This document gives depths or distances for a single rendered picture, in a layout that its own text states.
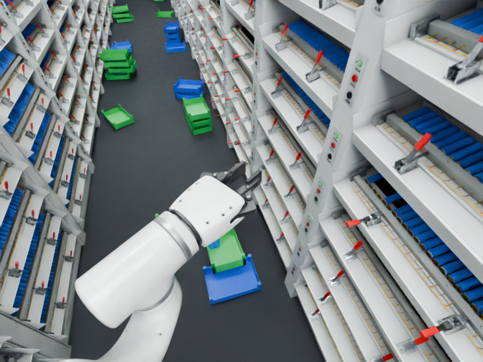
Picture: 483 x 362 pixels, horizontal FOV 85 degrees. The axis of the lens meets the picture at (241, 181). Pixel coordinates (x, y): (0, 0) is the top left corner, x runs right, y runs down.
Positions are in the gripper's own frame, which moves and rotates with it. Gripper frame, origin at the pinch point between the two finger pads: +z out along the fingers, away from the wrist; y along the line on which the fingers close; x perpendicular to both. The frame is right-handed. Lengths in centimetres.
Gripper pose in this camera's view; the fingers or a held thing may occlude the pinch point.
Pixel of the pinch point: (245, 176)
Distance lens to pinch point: 51.0
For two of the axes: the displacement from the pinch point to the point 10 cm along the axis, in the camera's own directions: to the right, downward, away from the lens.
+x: -0.3, -6.7, -7.4
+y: 7.5, 4.7, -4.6
